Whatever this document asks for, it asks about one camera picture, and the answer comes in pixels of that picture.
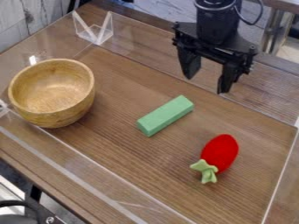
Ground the green rectangular block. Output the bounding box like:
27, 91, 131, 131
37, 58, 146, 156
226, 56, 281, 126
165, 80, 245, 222
137, 95, 194, 137

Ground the background metal table leg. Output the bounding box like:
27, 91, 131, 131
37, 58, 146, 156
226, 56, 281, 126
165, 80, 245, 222
262, 9, 295, 55

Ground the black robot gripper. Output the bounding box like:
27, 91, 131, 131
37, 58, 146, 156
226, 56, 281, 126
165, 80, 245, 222
173, 22, 258, 94

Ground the black cable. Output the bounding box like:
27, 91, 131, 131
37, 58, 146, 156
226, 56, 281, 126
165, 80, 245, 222
233, 0, 267, 26

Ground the red plush strawberry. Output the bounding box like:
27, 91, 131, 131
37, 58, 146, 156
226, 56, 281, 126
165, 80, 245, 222
190, 134, 239, 184

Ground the clear acrylic tray wall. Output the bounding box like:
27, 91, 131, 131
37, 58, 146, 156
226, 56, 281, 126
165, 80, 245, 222
0, 100, 195, 224

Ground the clear acrylic corner bracket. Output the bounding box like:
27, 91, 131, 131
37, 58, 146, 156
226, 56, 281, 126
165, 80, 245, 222
71, 11, 114, 46

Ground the wooden bowl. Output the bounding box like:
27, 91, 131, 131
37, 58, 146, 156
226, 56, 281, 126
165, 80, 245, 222
8, 59, 95, 129

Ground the black table leg bracket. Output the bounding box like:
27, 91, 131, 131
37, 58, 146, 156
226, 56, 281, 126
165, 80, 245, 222
24, 185, 66, 224

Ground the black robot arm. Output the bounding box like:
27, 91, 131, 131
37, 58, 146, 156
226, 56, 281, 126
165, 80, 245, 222
173, 0, 258, 94

